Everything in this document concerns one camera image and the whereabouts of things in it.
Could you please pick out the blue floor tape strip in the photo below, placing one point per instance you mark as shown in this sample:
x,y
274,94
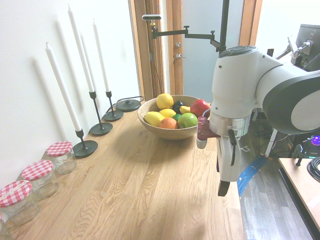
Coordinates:
x,y
251,172

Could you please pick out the large round yellow lemon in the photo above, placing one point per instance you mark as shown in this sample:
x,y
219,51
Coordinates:
x,y
165,101

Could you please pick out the maroon and white wrist camera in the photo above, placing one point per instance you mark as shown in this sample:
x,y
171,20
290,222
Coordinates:
x,y
203,131

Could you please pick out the orange fruit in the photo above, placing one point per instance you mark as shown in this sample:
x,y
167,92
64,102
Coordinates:
x,y
168,123

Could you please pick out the red apple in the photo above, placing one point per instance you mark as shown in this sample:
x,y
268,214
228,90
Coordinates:
x,y
198,107

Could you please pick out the dark avocado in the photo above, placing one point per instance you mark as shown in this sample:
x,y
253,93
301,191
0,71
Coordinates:
x,y
177,106

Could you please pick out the tallest white taper candle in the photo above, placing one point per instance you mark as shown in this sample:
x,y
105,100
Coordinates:
x,y
80,47

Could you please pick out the tall black candle holder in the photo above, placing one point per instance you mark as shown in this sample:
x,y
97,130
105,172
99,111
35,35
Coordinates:
x,y
101,129

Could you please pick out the short white taper candle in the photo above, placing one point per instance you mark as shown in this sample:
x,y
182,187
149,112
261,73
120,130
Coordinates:
x,y
100,56

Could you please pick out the wooden door frosted glass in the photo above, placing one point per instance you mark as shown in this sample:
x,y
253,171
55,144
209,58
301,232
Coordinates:
x,y
178,77

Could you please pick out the white leg wooden desk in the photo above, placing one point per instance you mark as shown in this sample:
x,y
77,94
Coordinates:
x,y
271,143

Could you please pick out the silver door lock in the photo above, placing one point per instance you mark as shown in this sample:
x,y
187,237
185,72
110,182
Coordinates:
x,y
178,44

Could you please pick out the black vertical mounting pole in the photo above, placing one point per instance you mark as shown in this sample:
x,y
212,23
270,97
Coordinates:
x,y
224,22

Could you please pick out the wooden fruit bowl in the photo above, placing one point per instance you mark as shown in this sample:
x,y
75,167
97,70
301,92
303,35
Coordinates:
x,y
172,133

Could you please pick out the wooden side table black edge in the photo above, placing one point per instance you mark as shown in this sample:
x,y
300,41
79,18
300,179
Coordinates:
x,y
303,185

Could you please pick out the black computer monitor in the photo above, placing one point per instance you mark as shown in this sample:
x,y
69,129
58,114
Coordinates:
x,y
310,32

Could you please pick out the empty black candle holder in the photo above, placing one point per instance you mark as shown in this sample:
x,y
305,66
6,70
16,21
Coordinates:
x,y
128,105

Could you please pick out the oval yellow lemon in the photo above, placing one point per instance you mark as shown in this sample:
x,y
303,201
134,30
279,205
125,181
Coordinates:
x,y
153,118

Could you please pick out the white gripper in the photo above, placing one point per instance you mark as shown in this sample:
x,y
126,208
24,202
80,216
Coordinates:
x,y
226,165

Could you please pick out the glass jar red gingham lid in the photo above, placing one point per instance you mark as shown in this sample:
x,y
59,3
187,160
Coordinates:
x,y
40,177
61,156
17,202

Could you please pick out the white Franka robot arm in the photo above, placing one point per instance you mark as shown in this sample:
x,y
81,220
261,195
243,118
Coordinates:
x,y
235,82

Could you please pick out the short black candle holder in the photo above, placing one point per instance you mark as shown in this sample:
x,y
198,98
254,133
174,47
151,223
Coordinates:
x,y
85,148

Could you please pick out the medium black candle holder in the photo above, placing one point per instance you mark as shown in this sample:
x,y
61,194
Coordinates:
x,y
113,115

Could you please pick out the thick white taper candle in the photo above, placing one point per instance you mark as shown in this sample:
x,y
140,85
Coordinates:
x,y
63,86

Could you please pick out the silver exterior stereo camera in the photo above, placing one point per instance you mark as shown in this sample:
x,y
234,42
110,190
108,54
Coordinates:
x,y
151,17

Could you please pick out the black table clamp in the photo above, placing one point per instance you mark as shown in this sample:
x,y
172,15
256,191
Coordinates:
x,y
298,152

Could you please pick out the green lime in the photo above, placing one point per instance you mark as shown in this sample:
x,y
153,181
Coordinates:
x,y
177,117

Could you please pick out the small yellow lemon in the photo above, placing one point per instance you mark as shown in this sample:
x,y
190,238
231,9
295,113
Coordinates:
x,y
168,112

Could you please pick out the yellow pear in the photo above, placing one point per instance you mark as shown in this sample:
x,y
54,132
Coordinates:
x,y
185,109

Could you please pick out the green apple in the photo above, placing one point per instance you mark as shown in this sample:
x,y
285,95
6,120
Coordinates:
x,y
187,120

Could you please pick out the black wall outlet plate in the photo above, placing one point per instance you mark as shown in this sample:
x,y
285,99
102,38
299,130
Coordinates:
x,y
270,52

